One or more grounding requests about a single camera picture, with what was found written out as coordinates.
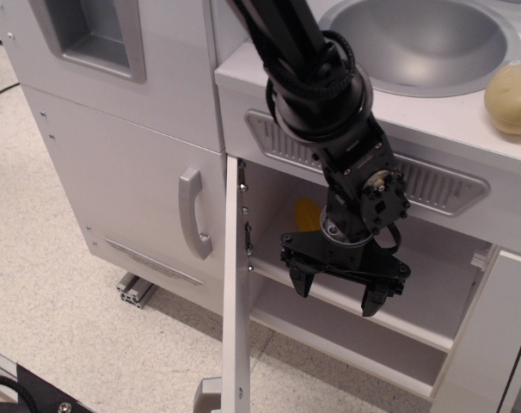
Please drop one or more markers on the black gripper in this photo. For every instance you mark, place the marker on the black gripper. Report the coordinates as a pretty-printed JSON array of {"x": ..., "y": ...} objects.
[{"x": 306, "y": 254}]

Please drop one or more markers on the white cabinet door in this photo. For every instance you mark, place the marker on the white cabinet door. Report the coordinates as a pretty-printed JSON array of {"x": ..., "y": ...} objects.
[
  {"x": 483, "y": 373},
  {"x": 236, "y": 321}
]

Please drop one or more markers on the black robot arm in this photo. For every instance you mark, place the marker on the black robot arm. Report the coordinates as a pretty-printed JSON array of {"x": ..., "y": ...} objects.
[{"x": 319, "y": 95}]

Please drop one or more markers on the yellow toy in cabinet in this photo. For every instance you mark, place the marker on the yellow toy in cabinet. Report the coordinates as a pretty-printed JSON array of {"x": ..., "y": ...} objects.
[{"x": 307, "y": 215}]

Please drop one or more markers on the white toy kitchen cabinet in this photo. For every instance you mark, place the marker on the white toy kitchen cabinet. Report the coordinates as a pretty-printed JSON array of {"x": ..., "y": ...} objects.
[{"x": 409, "y": 340}]

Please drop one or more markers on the lower door hinge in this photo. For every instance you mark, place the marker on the lower door hinge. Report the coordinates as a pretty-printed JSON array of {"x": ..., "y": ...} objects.
[{"x": 248, "y": 245}]

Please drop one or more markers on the door hinge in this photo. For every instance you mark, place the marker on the door hinge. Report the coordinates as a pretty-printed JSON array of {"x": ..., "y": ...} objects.
[
  {"x": 242, "y": 186},
  {"x": 248, "y": 245}
]

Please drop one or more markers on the upper door hinge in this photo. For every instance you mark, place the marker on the upper door hinge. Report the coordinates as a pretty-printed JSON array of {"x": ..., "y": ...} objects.
[{"x": 242, "y": 186}]

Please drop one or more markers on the grey vent panel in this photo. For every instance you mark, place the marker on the grey vent panel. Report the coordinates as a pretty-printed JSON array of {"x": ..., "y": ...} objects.
[{"x": 434, "y": 187}]

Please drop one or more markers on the silver fridge emblem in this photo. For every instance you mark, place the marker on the silver fridge emblem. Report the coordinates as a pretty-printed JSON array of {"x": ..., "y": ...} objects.
[{"x": 153, "y": 264}]

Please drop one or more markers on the aluminium extrusion profile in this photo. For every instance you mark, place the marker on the aluminium extrusion profile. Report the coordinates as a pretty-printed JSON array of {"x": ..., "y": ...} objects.
[{"x": 135, "y": 291}]

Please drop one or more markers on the silver sink bowl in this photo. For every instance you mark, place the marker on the silver sink bowl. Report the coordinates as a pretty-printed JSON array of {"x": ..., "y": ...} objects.
[{"x": 427, "y": 49}]

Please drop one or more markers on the beige toy potato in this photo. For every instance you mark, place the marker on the beige toy potato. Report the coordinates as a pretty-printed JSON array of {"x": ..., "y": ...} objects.
[{"x": 502, "y": 98}]

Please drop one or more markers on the white toy fridge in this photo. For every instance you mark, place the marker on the white toy fridge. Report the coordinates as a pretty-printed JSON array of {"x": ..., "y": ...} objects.
[{"x": 119, "y": 147}]

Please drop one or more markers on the grey ice dispenser recess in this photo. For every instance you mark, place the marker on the grey ice dispenser recess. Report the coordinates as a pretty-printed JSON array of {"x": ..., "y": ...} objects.
[{"x": 102, "y": 35}]

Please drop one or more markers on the grey fridge door handle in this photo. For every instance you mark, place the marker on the grey fridge door handle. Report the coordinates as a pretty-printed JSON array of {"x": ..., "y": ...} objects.
[{"x": 189, "y": 188}]

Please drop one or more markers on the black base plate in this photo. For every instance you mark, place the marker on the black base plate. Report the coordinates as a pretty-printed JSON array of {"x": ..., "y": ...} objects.
[{"x": 47, "y": 397}]

